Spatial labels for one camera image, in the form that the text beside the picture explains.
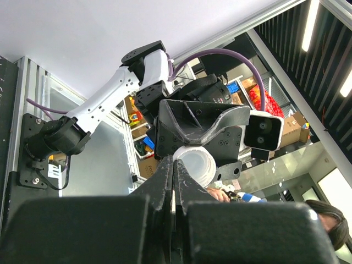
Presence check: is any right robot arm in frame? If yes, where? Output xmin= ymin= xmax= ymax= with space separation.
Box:
xmin=18 ymin=41 xmax=250 ymax=189

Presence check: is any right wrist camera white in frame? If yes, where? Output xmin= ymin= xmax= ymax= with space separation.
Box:
xmin=241 ymin=110 xmax=284 ymax=162

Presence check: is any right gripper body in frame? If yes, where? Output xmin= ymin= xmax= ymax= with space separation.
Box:
xmin=152 ymin=98 xmax=248 ymax=182

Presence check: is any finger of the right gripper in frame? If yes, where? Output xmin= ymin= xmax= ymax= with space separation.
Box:
xmin=159 ymin=100 xmax=250 ymax=146

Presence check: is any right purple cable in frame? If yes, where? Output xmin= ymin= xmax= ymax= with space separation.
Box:
xmin=26 ymin=48 xmax=267 ymax=113

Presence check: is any person's dark-haired head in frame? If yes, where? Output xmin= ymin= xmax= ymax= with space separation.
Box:
xmin=305 ymin=200 xmax=349 ymax=251

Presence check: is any white bottle cap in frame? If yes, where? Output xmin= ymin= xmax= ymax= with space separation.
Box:
xmin=173 ymin=146 xmax=217 ymax=187

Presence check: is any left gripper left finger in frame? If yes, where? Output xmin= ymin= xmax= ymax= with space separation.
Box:
xmin=1 ymin=156 xmax=173 ymax=263

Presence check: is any cardboard box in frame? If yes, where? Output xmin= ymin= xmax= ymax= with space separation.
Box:
xmin=279 ymin=112 xmax=310 ymax=148

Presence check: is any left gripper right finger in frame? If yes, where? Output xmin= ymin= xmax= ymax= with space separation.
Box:
xmin=174 ymin=161 xmax=338 ymax=263

